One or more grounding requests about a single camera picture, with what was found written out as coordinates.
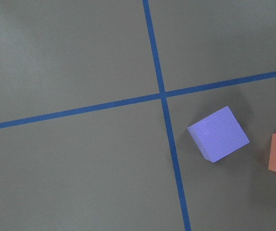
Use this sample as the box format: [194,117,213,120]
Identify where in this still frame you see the purple foam block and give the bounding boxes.
[187,106,250,163]

